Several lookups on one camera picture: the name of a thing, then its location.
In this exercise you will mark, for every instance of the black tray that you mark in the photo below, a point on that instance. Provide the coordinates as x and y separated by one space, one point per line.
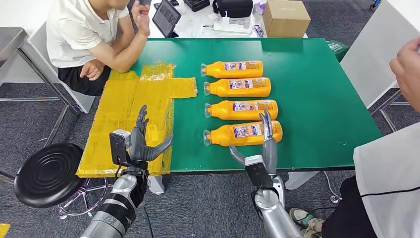
196 4

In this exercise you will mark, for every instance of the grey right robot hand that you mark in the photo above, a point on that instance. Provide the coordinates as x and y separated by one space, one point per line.
269 151

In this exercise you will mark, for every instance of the orange detergent bottle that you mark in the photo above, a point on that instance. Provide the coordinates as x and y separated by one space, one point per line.
236 69
242 110
239 88
242 134

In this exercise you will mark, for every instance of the black bag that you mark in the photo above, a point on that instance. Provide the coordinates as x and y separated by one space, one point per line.
234 7

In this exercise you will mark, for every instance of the brown cardboard box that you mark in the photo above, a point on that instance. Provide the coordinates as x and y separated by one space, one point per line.
285 18

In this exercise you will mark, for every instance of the white side table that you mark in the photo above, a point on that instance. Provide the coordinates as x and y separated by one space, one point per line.
377 49

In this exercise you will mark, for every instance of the steel table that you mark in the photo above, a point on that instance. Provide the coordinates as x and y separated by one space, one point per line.
10 39

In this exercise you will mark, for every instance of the white table leg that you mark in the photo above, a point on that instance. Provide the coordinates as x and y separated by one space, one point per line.
297 180
157 185

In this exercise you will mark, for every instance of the black round stool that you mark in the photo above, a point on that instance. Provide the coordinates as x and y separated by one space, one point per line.
49 174

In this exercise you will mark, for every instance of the standing person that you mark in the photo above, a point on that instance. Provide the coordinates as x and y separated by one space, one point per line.
387 184

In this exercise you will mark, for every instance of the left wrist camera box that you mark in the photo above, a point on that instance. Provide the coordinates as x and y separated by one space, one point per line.
118 146

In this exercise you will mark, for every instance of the black phone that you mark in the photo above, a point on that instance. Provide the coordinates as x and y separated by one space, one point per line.
172 2

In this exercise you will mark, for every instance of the small purple packet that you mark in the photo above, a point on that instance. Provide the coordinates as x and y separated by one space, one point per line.
258 30

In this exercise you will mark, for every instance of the purple white tissue pack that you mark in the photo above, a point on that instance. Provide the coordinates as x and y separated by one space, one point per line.
261 7

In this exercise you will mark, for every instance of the green printed bag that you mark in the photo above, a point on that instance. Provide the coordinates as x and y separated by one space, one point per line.
337 49

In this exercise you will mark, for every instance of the yellow taped cardboard sheet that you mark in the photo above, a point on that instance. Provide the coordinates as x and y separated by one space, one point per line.
118 118

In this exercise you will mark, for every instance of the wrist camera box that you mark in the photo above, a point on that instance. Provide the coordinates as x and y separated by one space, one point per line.
118 146
259 174

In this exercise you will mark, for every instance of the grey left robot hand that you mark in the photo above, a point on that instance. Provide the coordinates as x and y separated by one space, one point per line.
137 151

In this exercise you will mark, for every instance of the white power strip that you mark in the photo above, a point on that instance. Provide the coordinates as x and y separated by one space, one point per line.
231 28

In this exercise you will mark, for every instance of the black tablet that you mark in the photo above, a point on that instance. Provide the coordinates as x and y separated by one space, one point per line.
165 18

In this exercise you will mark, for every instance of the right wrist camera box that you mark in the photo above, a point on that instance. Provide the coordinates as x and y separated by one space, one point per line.
259 174

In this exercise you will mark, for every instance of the seated person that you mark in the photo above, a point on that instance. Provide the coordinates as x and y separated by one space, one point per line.
75 33

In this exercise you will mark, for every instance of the yellow sheet scrap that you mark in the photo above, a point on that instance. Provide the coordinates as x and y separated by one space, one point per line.
4 230

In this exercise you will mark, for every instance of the white bench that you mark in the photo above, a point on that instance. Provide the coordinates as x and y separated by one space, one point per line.
83 103

